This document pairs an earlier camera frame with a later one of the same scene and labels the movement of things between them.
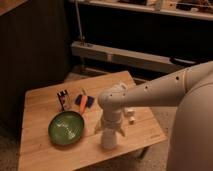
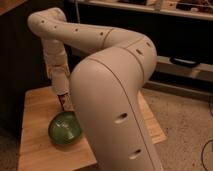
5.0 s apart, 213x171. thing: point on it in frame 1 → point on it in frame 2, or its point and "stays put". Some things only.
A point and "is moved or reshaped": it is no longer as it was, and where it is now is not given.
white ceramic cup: (109, 138) is moved or reshaped
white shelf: (199, 9) stays put
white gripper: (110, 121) → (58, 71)
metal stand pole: (80, 26) stays put
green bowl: (65, 128) stays put
